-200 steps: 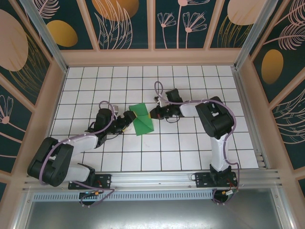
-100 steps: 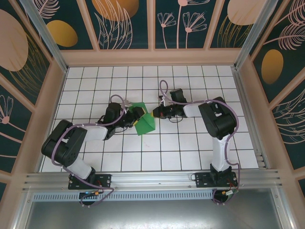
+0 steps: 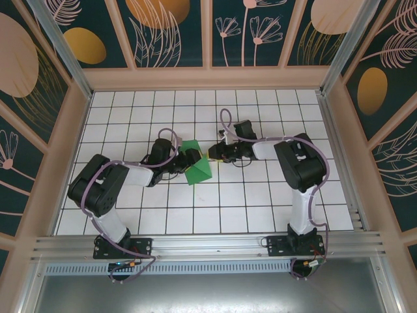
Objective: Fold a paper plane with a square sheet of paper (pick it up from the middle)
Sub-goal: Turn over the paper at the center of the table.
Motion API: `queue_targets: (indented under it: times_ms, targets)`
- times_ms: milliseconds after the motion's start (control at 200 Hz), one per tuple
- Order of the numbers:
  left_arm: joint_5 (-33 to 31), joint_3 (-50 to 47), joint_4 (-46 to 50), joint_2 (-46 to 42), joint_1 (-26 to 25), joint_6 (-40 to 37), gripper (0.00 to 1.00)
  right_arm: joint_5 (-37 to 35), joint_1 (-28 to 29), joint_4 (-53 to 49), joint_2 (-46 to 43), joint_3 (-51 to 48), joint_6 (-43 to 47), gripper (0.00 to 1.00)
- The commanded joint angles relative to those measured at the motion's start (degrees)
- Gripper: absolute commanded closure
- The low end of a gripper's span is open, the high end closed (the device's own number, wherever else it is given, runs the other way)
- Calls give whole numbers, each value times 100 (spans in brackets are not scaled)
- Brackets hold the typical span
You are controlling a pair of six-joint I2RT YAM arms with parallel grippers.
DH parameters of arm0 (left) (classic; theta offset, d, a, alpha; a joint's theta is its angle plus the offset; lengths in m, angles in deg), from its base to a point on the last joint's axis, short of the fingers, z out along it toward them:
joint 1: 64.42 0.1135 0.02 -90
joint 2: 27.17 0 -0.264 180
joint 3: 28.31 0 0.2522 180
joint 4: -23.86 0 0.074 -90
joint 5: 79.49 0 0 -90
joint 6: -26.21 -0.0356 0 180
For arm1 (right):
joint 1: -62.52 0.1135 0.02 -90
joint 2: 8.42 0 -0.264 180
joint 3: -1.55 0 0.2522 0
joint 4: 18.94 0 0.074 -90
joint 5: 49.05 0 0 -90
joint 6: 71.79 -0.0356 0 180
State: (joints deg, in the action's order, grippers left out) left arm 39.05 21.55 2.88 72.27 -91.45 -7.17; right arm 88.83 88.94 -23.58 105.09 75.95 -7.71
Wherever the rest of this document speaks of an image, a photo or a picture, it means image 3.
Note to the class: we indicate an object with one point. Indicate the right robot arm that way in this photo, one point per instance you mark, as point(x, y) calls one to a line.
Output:
point(299, 166)

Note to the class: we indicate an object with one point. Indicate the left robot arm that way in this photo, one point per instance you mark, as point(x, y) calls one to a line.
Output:
point(94, 192)

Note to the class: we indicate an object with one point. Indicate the grey metal sheet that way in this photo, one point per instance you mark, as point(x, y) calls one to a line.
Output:
point(208, 293)

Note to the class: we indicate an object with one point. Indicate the dark panel with three flowers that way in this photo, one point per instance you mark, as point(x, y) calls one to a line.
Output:
point(234, 49)

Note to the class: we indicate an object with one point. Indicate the small electronics connector board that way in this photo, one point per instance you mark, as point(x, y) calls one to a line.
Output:
point(125, 264)
point(312, 263)

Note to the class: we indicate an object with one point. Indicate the dark panel oval and feather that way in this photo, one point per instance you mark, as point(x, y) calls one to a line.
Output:
point(371, 91)

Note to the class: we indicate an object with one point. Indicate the dark panel golden oval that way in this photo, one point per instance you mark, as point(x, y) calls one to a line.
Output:
point(84, 45)

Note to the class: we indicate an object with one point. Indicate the dark panel orange circle leaves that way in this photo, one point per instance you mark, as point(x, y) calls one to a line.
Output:
point(156, 19)

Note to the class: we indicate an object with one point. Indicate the dark panel with cream circle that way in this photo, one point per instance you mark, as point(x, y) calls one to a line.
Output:
point(325, 19)

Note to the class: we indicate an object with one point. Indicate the dark panel with single flower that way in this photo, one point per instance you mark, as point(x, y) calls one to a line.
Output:
point(13, 182)

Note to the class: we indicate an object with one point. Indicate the dark panel with leaf outlines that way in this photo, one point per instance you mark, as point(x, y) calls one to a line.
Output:
point(397, 163)

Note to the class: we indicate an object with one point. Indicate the dark panel with golden lines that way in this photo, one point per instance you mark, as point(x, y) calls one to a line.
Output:
point(19, 65)

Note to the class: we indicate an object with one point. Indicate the aluminium mounting rail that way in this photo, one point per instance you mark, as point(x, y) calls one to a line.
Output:
point(208, 244)

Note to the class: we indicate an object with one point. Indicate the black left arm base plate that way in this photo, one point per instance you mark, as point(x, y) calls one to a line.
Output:
point(143, 246)

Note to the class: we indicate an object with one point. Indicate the aluminium side rail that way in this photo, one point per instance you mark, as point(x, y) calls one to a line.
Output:
point(339, 156)

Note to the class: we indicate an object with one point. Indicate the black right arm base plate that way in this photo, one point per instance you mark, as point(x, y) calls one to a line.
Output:
point(277, 246)

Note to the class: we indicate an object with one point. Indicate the aluminium corner post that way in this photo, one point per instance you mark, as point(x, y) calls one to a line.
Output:
point(68, 58)
point(347, 49)

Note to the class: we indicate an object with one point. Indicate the aluminium frame strut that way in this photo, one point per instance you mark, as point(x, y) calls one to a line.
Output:
point(387, 287)
point(31, 288)

